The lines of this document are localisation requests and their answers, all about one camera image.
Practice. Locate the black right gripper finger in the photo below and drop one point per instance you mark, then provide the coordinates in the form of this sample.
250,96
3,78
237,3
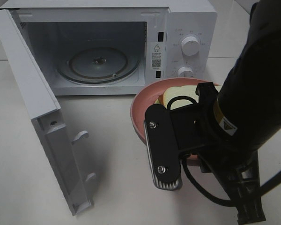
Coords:
240,184

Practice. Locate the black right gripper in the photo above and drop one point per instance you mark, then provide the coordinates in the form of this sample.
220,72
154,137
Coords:
196,130

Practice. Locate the white bread sandwich slice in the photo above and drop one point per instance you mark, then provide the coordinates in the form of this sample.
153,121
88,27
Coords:
186,90

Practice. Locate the pink plate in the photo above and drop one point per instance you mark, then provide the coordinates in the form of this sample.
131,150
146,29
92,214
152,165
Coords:
147,96

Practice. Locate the white microwave door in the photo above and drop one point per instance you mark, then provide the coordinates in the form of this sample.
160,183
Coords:
45,111

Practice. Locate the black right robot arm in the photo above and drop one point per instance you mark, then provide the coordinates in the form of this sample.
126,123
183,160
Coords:
227,127

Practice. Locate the lower white microwave knob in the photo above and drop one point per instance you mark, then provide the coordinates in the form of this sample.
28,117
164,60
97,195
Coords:
185,72

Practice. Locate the white microwave knob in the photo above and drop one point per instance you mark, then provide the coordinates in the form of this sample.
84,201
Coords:
185,72
190,45

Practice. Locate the upper white microwave knob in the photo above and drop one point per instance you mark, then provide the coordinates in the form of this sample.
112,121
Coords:
190,45

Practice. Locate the warning label sticker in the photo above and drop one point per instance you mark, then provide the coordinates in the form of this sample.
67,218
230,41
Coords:
156,55

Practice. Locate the white microwave oven body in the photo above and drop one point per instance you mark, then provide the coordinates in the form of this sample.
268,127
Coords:
63,27

